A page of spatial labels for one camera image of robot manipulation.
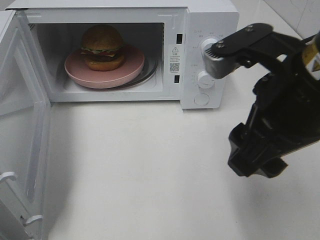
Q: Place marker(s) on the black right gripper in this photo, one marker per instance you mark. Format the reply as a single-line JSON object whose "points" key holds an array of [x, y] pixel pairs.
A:
{"points": [[285, 116]]}

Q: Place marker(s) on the round white door button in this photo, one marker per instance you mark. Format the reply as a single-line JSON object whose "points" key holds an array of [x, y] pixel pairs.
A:
{"points": [[201, 99]]}

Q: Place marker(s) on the burger with sesame-free bun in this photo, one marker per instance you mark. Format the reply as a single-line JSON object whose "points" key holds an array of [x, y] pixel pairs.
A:
{"points": [[101, 47]]}

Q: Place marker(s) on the pink round plate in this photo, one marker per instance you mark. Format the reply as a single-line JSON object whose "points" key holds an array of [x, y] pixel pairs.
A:
{"points": [[105, 73]]}

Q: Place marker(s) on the white microwave door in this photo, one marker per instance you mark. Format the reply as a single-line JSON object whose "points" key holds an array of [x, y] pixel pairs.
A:
{"points": [[24, 130]]}

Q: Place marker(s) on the lower white timer knob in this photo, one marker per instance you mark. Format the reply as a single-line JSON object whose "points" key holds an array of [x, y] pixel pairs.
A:
{"points": [[204, 80]]}

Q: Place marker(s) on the upper white power knob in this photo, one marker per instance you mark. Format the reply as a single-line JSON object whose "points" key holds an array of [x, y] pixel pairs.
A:
{"points": [[207, 44]]}

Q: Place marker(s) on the white warning label sticker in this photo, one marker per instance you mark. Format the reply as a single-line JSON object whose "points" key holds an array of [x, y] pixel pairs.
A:
{"points": [[174, 58]]}

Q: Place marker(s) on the glass microwave turntable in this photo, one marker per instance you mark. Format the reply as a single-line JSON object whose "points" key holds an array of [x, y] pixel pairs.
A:
{"points": [[147, 72]]}

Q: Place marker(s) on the white microwave oven body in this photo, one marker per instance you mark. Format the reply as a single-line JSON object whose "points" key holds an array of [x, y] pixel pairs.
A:
{"points": [[148, 28]]}

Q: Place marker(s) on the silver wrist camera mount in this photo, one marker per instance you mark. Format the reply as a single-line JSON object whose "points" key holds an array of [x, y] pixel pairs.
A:
{"points": [[219, 67]]}

